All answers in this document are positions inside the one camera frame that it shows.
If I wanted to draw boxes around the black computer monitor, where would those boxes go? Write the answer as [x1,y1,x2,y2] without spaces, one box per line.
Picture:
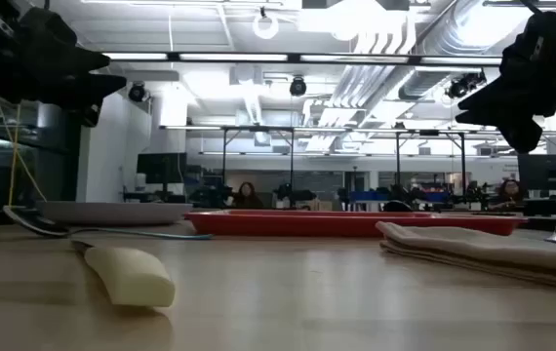
[136,152,188,196]
[517,154,556,192]

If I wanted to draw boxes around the black ceiling spotlight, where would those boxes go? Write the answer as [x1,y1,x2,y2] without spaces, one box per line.
[128,81,151,103]
[289,75,308,98]
[445,70,488,100]

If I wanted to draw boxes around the black office desk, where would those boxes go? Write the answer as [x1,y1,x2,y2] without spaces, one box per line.
[521,196,556,219]

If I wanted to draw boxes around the white ring lamp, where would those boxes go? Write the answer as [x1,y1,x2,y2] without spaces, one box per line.
[252,7,281,41]

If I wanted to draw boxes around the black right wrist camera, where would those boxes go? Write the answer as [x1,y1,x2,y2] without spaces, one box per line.
[516,10,556,53]

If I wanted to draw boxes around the black beam with light strips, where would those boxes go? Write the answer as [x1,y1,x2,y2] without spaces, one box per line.
[101,51,503,68]

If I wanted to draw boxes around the person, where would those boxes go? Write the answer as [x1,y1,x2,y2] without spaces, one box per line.
[490,177,528,209]
[231,180,265,210]

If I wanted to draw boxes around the black metal gantry frame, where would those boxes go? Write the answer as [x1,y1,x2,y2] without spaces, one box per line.
[220,125,297,196]
[394,129,468,196]

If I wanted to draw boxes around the yellow extension cable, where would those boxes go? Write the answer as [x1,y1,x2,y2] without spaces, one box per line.
[0,97,49,207]

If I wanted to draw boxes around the teal-handled metal spoon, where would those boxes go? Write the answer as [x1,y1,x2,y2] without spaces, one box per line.
[2,204,214,241]

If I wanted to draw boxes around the red plastic tray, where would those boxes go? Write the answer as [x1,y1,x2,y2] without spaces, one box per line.
[183,209,529,239]

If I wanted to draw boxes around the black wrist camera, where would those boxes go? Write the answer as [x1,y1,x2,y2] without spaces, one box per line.
[19,5,80,49]
[516,10,556,53]

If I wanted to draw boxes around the beige cloth napkin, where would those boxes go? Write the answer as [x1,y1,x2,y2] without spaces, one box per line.
[375,220,556,293]

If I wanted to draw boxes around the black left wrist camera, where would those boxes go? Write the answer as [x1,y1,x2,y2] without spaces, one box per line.
[19,5,80,49]

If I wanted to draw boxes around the cream-handled table knife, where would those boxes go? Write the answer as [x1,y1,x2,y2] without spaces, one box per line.
[70,238,177,308]

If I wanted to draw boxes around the silver ventilation duct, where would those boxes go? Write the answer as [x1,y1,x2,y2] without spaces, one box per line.
[397,0,521,102]

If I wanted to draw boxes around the lavender round plate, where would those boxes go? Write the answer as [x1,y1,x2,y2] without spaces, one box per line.
[35,200,194,227]

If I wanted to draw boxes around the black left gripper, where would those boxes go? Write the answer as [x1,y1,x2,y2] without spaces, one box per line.
[0,46,128,129]

